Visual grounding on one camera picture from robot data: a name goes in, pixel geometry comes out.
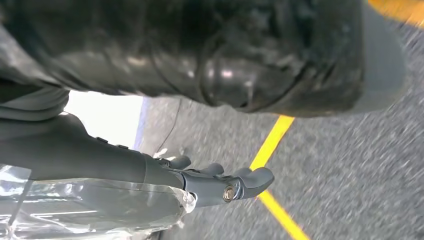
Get thin black cord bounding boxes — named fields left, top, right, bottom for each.
left=154, top=98, right=183, bottom=155

